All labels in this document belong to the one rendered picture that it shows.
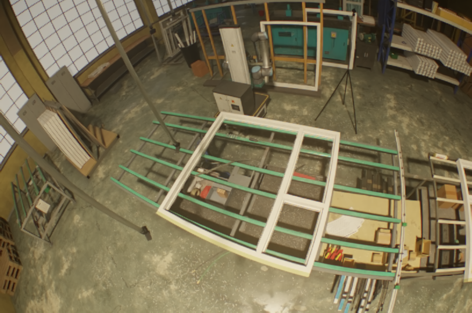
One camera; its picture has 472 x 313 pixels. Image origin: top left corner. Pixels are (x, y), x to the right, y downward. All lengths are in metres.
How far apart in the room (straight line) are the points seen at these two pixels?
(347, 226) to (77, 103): 8.02
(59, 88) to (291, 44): 7.52
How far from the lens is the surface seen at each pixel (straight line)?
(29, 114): 7.49
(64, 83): 7.70
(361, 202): 2.20
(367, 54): 5.36
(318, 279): 2.59
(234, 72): 3.28
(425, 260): 2.49
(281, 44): 5.66
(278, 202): 1.72
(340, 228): 2.03
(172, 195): 2.06
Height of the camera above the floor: 2.54
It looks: 47 degrees down
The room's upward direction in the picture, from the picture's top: 17 degrees counter-clockwise
